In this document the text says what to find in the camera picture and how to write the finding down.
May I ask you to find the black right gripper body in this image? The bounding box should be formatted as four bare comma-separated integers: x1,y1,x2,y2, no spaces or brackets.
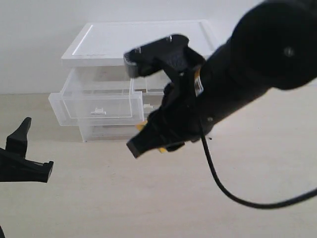
147,66,213,143

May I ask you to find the white plastic drawer cabinet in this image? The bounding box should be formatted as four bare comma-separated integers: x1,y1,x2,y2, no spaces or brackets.
60,19,218,143

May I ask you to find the translucent bottom wide drawer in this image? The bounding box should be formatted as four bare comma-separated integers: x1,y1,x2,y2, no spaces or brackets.
79,124,139,142

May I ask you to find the yellow cheese block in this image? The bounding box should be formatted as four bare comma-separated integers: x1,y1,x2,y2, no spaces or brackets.
135,120,167,153

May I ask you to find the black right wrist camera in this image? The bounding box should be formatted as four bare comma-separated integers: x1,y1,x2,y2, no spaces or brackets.
123,34,206,82

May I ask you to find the translucent middle wide drawer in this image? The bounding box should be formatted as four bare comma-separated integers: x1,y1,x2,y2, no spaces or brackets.
143,94,163,117

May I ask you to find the translucent wide drawer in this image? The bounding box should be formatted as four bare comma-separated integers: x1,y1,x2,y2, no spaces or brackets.
143,94,163,117
79,124,139,142

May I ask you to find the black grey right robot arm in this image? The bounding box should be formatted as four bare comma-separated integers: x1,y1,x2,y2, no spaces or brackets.
124,0,317,158

